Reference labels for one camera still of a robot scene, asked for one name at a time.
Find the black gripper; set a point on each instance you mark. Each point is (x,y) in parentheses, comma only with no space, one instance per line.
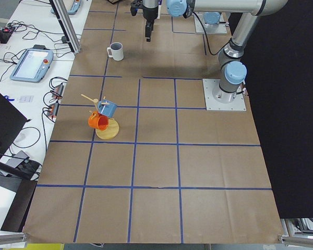
(149,12)

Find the white ceramic mug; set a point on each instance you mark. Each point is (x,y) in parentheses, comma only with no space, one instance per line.
(115,51)

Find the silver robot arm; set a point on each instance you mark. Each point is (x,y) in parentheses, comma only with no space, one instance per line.
(233,71)

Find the blue hanging mug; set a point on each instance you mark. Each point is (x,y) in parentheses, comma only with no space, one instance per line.
(107,108)

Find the orange hanging mug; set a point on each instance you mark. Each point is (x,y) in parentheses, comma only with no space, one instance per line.
(98,121)

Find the wooden mug tree stand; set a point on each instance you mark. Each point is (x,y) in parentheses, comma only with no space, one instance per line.
(113,128)

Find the black power strip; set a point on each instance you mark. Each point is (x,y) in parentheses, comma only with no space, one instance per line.
(57,95)

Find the blue teach pendant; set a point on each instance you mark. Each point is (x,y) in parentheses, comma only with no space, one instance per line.
(33,65)

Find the black monitor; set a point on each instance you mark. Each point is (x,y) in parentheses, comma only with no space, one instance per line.
(11,123)

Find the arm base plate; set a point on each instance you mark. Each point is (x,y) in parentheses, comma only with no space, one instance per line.
(217,100)
(211,26)

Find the aluminium frame post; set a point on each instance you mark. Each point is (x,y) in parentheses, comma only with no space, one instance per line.
(65,23)

